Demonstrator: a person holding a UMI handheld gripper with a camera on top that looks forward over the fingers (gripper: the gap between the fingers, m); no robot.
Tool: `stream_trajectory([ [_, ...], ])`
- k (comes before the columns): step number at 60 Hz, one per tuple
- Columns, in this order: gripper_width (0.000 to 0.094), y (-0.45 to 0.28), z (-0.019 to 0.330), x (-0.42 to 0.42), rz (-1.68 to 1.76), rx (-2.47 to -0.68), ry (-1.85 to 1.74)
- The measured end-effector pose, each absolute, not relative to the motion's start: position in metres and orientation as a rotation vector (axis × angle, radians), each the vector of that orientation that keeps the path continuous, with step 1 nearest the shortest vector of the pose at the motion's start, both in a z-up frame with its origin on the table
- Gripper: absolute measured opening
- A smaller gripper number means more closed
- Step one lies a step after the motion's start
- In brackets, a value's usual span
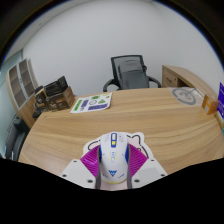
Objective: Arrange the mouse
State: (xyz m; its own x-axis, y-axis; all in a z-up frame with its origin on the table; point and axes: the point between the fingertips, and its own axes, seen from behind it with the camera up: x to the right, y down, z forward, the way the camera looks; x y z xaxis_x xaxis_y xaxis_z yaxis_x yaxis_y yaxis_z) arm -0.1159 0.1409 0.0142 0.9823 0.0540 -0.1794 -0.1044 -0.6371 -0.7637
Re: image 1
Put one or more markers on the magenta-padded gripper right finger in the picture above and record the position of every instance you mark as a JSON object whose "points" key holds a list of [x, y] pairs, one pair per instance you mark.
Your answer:
{"points": [[150, 171]]}

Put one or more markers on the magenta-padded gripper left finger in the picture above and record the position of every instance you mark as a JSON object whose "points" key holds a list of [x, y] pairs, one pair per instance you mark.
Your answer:
{"points": [[76, 173]]}

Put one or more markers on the white blue computer mouse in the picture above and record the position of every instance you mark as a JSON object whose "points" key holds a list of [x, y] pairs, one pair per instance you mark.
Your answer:
{"points": [[114, 160]]}

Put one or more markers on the pink pig-shaped mouse pad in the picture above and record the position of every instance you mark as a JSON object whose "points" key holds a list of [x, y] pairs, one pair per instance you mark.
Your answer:
{"points": [[140, 141]]}

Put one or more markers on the white sticker sheet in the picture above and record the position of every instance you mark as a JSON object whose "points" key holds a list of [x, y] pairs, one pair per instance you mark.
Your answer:
{"points": [[91, 102]]}

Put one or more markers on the brown cardboard box with print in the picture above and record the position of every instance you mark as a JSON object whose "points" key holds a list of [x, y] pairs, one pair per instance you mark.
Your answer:
{"points": [[61, 100]]}

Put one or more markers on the round grey face mat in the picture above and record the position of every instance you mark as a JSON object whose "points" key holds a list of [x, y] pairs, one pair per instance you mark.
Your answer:
{"points": [[186, 96]]}

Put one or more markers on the black printed box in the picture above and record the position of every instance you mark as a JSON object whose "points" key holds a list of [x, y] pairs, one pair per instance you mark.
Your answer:
{"points": [[55, 86]]}

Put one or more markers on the plain brown cardboard box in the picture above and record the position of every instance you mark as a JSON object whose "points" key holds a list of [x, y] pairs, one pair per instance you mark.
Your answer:
{"points": [[210, 105]]}

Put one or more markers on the grey backpack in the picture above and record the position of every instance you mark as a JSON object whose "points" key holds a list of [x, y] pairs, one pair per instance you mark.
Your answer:
{"points": [[133, 75]]}

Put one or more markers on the purple plastic package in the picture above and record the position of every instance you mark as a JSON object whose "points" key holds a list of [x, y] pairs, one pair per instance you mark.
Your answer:
{"points": [[221, 100]]}

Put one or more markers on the wooden side desk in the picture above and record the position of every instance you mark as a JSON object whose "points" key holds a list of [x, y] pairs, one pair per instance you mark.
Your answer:
{"points": [[186, 76]]}

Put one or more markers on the wooden shelf unit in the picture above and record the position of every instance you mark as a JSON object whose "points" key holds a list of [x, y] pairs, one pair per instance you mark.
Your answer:
{"points": [[20, 86]]}

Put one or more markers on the black mesh office chair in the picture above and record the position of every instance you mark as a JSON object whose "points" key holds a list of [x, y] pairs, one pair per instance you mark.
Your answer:
{"points": [[115, 68]]}

